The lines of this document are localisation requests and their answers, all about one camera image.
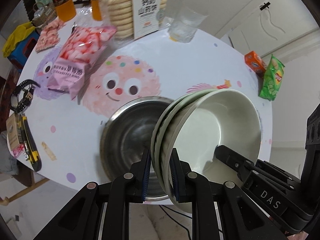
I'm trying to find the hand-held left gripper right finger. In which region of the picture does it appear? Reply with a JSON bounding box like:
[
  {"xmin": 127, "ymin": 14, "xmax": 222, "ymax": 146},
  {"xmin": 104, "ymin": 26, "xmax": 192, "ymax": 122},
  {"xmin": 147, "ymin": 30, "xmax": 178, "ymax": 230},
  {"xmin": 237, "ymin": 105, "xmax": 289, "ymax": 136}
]
[{"xmin": 170, "ymin": 148, "xmax": 288, "ymax": 240}]

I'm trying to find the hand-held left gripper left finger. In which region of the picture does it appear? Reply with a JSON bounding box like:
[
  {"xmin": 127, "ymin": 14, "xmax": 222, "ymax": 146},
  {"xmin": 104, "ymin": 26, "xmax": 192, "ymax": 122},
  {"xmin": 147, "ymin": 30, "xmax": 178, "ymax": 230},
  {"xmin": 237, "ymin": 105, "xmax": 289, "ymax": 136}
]
[{"xmin": 32, "ymin": 150, "xmax": 152, "ymax": 240}]

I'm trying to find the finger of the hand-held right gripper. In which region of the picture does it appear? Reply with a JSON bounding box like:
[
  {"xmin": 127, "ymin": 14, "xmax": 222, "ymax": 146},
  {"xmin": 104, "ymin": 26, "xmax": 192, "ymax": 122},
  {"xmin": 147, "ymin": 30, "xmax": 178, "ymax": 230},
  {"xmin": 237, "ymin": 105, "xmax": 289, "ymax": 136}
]
[{"xmin": 214, "ymin": 145, "xmax": 257, "ymax": 188}]

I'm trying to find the small green bowl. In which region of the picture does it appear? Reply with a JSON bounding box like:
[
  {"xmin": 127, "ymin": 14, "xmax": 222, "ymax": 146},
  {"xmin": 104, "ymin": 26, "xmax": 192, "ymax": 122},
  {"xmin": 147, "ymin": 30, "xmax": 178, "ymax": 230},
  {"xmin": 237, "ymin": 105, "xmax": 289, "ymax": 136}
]
[{"xmin": 157, "ymin": 91, "xmax": 220, "ymax": 200}]

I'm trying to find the large green bowl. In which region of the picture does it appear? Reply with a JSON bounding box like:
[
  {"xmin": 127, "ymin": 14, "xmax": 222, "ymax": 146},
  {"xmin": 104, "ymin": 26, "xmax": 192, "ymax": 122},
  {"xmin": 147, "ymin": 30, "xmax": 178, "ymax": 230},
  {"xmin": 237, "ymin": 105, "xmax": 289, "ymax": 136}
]
[{"xmin": 151, "ymin": 90, "xmax": 218, "ymax": 195}]

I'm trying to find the cream ribbed bowl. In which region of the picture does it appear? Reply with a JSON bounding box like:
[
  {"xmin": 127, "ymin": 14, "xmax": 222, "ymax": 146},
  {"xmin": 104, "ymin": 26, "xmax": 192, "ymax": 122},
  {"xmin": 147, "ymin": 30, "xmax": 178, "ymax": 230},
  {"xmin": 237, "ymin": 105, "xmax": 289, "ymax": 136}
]
[{"xmin": 168, "ymin": 89, "xmax": 262, "ymax": 207}]

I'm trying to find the large steel bowl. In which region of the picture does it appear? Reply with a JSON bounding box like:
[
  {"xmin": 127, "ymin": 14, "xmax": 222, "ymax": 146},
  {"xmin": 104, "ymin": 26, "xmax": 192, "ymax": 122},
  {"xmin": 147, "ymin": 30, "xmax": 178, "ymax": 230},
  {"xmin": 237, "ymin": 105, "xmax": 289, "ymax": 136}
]
[{"xmin": 100, "ymin": 96, "xmax": 175, "ymax": 202}]

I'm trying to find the green chips bag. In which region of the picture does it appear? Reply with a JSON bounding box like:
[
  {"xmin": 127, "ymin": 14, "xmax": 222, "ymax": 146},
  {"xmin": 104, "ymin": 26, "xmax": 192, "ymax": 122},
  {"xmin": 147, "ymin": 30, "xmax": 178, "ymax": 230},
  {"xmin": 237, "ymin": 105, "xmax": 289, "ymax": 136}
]
[{"xmin": 259, "ymin": 54, "xmax": 286, "ymax": 102}]

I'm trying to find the orange snack box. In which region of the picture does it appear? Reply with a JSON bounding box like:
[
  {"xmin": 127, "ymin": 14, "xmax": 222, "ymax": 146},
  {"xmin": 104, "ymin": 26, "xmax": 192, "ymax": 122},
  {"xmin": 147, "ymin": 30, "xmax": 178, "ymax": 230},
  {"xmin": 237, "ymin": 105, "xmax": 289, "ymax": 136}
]
[{"xmin": 244, "ymin": 51, "xmax": 267, "ymax": 77}]

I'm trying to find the printed tablecloth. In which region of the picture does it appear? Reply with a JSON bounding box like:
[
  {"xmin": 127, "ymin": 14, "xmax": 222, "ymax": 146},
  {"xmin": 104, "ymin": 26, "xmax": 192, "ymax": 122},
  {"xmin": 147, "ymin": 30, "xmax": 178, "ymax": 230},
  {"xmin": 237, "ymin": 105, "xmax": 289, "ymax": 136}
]
[{"xmin": 7, "ymin": 5, "xmax": 273, "ymax": 205}]

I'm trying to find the yellow utility knife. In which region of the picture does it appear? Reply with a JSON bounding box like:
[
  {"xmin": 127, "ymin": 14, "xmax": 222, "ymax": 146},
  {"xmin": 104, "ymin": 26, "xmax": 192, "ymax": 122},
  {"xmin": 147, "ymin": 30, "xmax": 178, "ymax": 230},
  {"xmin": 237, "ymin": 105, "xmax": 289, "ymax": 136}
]
[{"xmin": 19, "ymin": 114, "xmax": 42, "ymax": 172}]

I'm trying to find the wooden chair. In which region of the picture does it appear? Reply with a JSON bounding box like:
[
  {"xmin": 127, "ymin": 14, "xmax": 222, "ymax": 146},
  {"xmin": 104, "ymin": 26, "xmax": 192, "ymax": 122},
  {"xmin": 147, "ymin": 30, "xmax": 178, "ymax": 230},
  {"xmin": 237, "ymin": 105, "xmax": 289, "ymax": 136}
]
[{"xmin": 0, "ymin": 175, "xmax": 48, "ymax": 206}]

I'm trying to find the pink marshmallow bag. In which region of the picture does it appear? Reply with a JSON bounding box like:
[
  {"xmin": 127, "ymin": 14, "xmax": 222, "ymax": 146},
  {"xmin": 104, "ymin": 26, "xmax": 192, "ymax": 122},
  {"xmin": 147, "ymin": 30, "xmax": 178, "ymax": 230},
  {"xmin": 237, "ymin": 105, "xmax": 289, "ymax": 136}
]
[{"xmin": 47, "ymin": 26, "xmax": 118, "ymax": 101}]

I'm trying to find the small cardboard box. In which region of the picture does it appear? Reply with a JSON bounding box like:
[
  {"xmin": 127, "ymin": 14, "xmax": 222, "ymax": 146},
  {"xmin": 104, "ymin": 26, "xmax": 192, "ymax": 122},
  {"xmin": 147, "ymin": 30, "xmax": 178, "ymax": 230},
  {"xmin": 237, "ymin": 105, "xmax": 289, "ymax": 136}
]
[{"xmin": 6, "ymin": 114, "xmax": 22, "ymax": 153}]

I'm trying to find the grey cloth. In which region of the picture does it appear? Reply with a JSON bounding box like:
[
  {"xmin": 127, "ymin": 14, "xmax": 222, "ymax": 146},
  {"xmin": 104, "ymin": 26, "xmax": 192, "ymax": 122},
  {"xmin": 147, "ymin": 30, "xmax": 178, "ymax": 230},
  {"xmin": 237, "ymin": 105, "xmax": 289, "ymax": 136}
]
[{"xmin": 0, "ymin": 131, "xmax": 17, "ymax": 173}]

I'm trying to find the clear glass cup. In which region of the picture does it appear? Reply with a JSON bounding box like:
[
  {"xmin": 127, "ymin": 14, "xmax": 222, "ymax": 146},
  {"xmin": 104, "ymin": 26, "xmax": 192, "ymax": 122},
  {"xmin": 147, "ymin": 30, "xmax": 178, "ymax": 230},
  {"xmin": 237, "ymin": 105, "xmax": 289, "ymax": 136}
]
[{"xmin": 167, "ymin": 7, "xmax": 208, "ymax": 43}]

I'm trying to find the black wristwatch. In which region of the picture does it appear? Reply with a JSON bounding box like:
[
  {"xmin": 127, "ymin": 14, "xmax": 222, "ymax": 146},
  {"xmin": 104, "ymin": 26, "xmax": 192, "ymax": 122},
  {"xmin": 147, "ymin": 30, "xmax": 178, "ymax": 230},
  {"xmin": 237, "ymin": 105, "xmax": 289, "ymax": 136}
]
[{"xmin": 10, "ymin": 79, "xmax": 41, "ymax": 113}]

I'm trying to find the white door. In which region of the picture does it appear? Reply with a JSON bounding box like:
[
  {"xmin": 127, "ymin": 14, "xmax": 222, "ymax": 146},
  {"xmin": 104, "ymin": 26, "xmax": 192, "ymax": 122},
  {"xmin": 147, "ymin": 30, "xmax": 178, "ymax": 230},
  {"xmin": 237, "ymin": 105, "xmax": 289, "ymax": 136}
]
[{"xmin": 217, "ymin": 0, "xmax": 320, "ymax": 62}]

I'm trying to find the biscuit pack with white sleeve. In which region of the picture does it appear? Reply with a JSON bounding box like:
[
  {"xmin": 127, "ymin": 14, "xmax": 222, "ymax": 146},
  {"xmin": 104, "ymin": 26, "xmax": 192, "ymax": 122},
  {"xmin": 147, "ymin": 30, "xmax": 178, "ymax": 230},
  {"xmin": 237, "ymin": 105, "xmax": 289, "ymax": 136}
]
[{"xmin": 99, "ymin": 0, "xmax": 168, "ymax": 41}]

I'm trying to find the flat pink candy packet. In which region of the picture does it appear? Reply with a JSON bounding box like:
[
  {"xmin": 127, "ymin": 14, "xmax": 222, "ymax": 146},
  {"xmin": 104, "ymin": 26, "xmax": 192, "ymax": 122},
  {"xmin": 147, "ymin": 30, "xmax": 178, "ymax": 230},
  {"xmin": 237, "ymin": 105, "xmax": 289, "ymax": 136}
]
[{"xmin": 35, "ymin": 20, "xmax": 66, "ymax": 53}]

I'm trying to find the blue stool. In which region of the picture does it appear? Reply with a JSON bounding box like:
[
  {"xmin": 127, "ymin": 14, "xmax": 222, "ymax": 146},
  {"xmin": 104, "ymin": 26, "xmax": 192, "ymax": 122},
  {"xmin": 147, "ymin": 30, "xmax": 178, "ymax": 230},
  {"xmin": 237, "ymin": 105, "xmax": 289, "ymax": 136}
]
[{"xmin": 7, "ymin": 37, "xmax": 40, "ymax": 68}]

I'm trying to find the orange juice bottle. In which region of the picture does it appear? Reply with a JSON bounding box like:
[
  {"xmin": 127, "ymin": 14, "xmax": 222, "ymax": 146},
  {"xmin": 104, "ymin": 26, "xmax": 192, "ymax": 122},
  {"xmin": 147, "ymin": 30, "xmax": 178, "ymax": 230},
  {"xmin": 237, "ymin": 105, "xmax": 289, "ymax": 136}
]
[
  {"xmin": 52, "ymin": 0, "xmax": 77, "ymax": 22},
  {"xmin": 89, "ymin": 0, "xmax": 114, "ymax": 22}
]

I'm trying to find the woven basket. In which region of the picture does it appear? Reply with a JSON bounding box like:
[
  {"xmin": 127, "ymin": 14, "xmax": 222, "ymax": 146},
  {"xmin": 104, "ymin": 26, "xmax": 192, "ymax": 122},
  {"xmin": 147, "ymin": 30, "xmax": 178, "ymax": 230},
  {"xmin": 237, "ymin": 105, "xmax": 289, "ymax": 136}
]
[{"xmin": 32, "ymin": 1, "xmax": 58, "ymax": 27}]

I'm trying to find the black cable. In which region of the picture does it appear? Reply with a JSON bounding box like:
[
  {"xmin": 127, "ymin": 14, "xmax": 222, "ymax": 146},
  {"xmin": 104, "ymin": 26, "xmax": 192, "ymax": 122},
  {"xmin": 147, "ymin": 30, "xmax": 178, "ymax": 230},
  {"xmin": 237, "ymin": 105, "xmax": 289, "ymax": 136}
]
[{"xmin": 160, "ymin": 204, "xmax": 198, "ymax": 240}]

